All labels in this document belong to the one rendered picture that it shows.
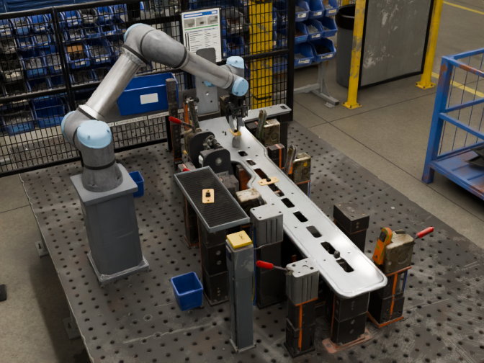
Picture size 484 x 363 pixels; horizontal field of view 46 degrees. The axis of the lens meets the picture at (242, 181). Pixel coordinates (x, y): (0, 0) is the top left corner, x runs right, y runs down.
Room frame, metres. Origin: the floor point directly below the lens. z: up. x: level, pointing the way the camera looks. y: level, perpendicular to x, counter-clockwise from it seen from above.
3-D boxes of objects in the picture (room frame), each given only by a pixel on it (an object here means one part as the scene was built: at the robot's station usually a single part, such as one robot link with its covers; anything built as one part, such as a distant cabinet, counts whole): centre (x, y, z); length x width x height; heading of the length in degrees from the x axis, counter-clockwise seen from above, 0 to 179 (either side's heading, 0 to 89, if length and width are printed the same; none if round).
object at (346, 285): (1.95, -0.12, 1.00); 1.38 x 0.22 x 0.02; 22
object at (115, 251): (1.84, 0.53, 0.90); 0.21 x 0.21 x 0.40; 27
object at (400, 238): (1.49, -0.50, 0.88); 0.15 x 0.11 x 0.36; 112
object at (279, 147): (2.28, -0.16, 0.84); 0.11 x 0.08 x 0.29; 112
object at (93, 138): (1.85, 0.53, 1.27); 0.13 x 0.12 x 0.14; 37
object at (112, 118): (2.72, 0.42, 1.02); 0.90 x 0.22 x 0.03; 112
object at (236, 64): (2.39, 0.02, 1.32); 0.09 x 0.08 x 0.11; 127
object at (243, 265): (1.38, 0.01, 0.92); 0.08 x 0.08 x 0.44; 22
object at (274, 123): (2.42, -0.14, 0.87); 0.12 x 0.09 x 0.35; 112
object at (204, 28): (2.94, 0.19, 1.30); 0.23 x 0.02 x 0.31; 112
